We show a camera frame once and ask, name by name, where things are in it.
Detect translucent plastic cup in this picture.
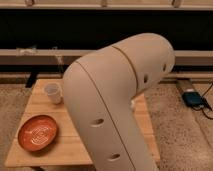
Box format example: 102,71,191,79
44,83,62,104

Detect black cable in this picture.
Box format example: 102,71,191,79
199,83,213,120

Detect orange ceramic plate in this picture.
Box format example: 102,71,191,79
18,115,58,152

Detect dark blue power adapter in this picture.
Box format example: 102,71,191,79
182,92,203,107

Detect wooden table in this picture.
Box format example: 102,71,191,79
4,78,161,168

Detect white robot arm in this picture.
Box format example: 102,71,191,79
63,33,175,171

